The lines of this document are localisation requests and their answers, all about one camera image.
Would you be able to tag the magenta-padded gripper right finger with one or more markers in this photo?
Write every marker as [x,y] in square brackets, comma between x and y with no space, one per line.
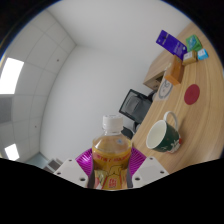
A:
[148,170]

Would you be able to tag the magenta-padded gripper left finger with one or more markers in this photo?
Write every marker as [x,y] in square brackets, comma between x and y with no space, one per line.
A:
[75,171]

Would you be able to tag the yellow-labelled tea drink bottle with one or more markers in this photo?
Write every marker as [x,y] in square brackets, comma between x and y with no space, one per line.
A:
[111,153]

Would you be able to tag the green mug with white inside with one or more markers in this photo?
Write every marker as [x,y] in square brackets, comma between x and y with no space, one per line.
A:
[170,136]

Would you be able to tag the black solid-back office chair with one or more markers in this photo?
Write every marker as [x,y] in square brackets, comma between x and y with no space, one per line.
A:
[128,132]

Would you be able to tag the black mesh-back office chair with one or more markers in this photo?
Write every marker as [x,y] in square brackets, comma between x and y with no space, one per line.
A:
[135,106]

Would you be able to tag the small ceiling light panel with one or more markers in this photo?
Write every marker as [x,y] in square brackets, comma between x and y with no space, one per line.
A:
[12,152]

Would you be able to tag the white printed paper sheet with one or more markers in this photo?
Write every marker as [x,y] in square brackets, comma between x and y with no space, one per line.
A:
[164,89]

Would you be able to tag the flat round red coaster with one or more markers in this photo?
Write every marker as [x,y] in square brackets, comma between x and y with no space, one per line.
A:
[192,94]

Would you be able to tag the grey ceiling air vent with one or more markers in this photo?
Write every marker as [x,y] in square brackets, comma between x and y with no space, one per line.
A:
[5,108]

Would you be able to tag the wooden side cabinet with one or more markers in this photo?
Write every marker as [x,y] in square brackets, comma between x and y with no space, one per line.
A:
[153,75]

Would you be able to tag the orange-brown tissue box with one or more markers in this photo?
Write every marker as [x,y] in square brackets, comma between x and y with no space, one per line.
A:
[174,74]

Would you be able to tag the large ceiling light panel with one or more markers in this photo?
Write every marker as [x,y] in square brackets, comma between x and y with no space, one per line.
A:
[10,76]

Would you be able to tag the small tan box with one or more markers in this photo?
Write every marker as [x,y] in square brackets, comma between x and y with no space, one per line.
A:
[189,57]

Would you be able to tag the purple upright box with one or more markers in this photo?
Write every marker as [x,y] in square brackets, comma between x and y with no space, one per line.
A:
[171,44]

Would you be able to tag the small light blue box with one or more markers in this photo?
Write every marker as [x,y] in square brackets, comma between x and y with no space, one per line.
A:
[203,54]

